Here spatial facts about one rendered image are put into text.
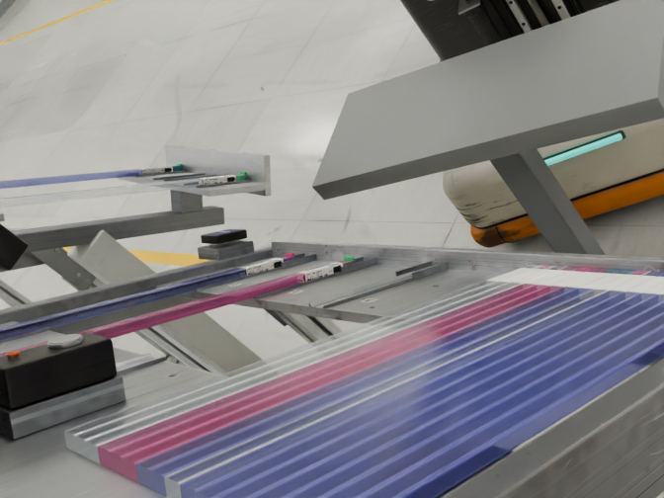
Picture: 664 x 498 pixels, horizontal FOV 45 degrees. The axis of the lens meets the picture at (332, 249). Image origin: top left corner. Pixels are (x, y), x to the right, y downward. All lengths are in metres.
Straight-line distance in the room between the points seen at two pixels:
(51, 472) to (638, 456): 0.32
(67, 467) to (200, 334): 0.95
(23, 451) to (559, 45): 1.02
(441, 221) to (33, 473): 1.72
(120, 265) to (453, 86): 0.62
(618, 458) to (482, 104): 0.92
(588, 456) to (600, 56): 0.90
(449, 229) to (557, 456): 1.71
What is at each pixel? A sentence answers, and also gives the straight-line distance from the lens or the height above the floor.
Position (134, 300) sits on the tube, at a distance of 0.91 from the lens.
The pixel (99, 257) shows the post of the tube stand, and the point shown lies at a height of 0.80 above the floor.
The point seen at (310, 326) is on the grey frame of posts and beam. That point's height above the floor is 0.58.
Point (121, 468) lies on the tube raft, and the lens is 0.46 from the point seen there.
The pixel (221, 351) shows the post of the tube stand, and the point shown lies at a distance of 1.45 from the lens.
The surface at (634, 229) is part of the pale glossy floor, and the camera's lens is 1.82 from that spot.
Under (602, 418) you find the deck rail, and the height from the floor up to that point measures 0.96.
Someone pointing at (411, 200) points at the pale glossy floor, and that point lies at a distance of 2.24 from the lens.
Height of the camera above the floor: 1.32
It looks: 35 degrees down
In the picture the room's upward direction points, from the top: 44 degrees counter-clockwise
